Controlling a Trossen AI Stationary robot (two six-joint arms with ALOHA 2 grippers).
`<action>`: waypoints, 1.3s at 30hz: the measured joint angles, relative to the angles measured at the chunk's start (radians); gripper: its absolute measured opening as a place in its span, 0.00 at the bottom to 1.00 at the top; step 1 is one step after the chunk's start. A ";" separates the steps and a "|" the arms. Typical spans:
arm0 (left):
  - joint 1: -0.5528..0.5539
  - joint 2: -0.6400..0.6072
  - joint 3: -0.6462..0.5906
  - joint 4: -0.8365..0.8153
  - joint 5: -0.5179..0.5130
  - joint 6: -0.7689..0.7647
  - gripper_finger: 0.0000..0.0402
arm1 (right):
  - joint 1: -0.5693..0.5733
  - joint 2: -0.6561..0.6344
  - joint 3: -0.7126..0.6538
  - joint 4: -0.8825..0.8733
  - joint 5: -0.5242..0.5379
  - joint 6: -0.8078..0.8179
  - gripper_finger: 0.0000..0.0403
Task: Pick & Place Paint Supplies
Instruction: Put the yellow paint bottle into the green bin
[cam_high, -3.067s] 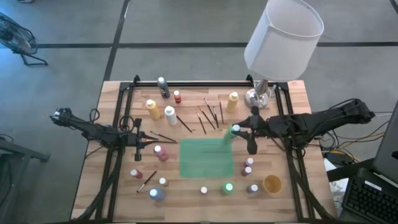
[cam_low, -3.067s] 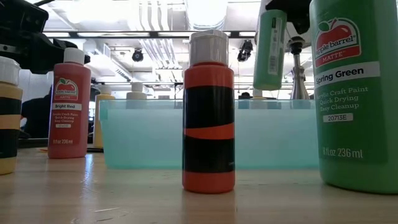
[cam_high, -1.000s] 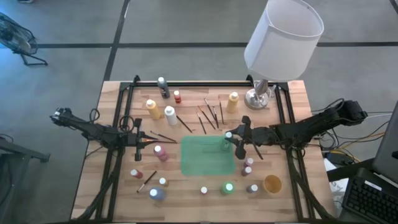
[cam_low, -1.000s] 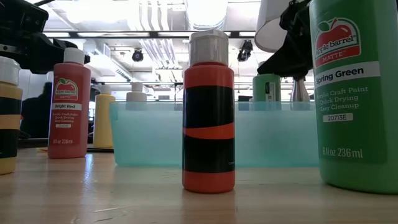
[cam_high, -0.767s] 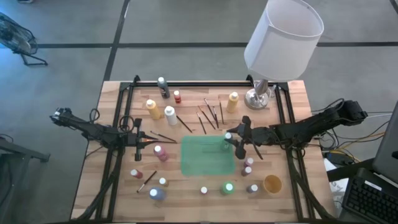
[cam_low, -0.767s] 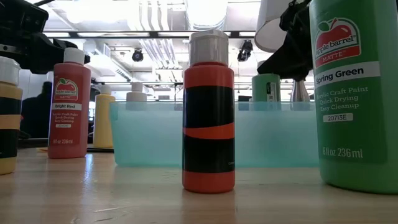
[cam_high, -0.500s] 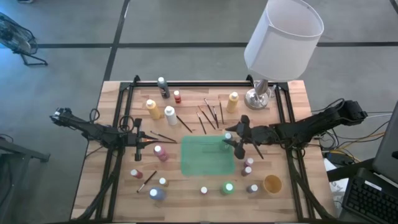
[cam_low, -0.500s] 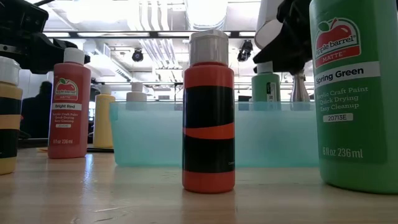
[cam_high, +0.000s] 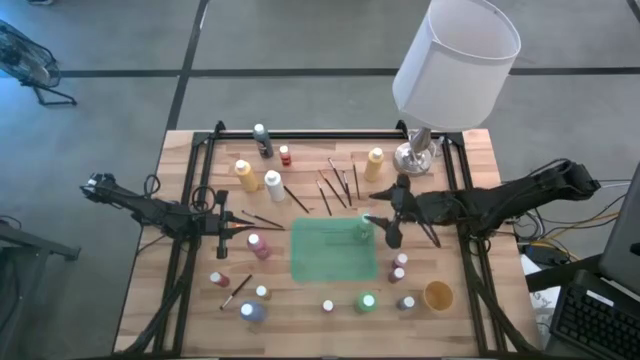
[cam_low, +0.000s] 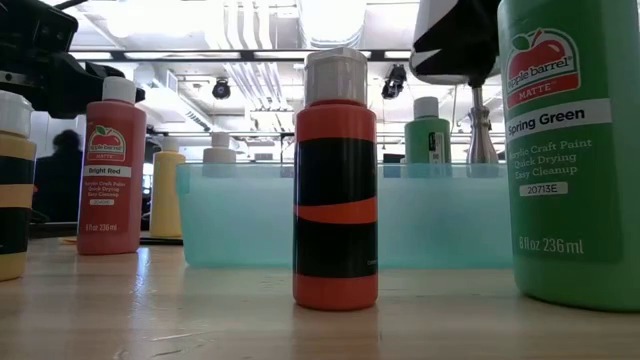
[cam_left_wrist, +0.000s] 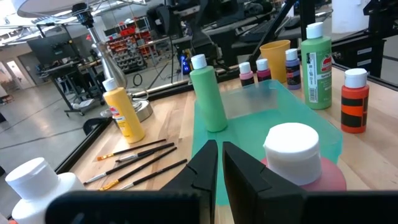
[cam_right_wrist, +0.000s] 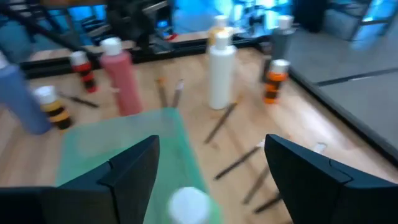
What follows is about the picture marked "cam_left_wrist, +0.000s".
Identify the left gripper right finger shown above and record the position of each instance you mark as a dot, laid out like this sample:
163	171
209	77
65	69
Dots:
248	193

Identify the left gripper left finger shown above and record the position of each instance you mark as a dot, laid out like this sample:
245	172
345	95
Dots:
199	186

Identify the large red paint bottle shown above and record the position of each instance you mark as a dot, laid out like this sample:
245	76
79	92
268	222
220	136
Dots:
292	152

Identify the large yellow paint bottle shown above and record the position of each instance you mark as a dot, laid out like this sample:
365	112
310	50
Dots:
124	115

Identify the small pink paint bottle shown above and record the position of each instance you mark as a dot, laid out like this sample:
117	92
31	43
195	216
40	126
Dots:
246	75

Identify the small magenta paint bottle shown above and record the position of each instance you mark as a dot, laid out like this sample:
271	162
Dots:
263	74

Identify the small purple paint bottle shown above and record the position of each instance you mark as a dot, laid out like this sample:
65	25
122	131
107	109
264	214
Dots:
293	71

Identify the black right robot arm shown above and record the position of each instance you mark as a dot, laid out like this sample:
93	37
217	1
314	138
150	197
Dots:
203	46

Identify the large light green paint bottle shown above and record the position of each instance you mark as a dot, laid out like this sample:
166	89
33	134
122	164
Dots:
206	99

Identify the large spring green paint bottle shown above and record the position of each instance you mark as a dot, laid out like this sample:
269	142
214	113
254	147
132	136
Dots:
323	90

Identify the small orange paint bottle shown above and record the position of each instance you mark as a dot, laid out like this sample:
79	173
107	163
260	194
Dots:
354	93

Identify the large white paint bottle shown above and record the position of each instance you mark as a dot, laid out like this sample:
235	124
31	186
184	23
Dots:
31	183

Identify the teal translucent plastic bin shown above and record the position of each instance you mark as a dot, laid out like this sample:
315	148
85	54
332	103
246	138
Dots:
264	124

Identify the white shade table lamp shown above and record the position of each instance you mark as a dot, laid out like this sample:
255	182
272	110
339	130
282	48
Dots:
145	110

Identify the black desk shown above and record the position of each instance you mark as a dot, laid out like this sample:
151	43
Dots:
242	49

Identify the parts shelf with red bins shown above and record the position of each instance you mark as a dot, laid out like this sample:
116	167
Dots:
127	46

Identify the black keyboard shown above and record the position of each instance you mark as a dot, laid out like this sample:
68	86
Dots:
258	29

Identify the black equipment rack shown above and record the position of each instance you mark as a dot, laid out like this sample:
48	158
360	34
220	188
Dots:
373	49

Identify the black aluminium table frame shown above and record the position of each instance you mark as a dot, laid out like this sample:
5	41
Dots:
174	89

